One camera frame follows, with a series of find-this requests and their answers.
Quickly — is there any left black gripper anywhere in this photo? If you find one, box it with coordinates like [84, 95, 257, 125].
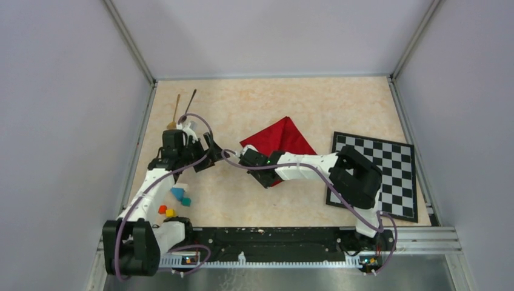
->
[178, 132, 229, 172]

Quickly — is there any red cloth napkin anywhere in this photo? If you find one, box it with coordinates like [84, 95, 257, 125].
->
[239, 116, 318, 187]

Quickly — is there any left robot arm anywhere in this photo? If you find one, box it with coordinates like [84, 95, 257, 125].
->
[102, 121, 217, 281]

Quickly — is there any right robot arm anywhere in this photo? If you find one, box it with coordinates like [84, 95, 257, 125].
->
[239, 145, 382, 250]

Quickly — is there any black fork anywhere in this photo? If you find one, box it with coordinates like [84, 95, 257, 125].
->
[184, 89, 197, 115]

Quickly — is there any gold spoon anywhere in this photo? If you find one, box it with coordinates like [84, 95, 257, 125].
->
[166, 94, 181, 130]

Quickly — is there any teal cube block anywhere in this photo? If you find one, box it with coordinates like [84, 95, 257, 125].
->
[181, 197, 192, 207]

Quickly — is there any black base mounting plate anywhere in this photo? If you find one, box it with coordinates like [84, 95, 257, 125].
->
[183, 227, 394, 263]

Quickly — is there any yellow cube block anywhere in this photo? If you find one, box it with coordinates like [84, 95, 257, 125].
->
[165, 209, 176, 218]

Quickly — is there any orange round block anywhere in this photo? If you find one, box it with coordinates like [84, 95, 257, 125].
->
[158, 205, 167, 215]

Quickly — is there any black white checkerboard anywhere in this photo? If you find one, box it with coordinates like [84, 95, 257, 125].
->
[332, 132, 419, 223]

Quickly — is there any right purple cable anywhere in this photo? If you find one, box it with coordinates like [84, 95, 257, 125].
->
[221, 149, 399, 276]

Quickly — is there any purple cable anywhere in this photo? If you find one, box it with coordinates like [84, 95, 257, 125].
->
[221, 149, 399, 276]
[114, 113, 213, 282]

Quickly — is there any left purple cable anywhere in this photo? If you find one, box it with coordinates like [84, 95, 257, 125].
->
[114, 113, 213, 282]

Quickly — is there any aluminium front rail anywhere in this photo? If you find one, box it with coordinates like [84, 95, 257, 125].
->
[96, 227, 462, 270]

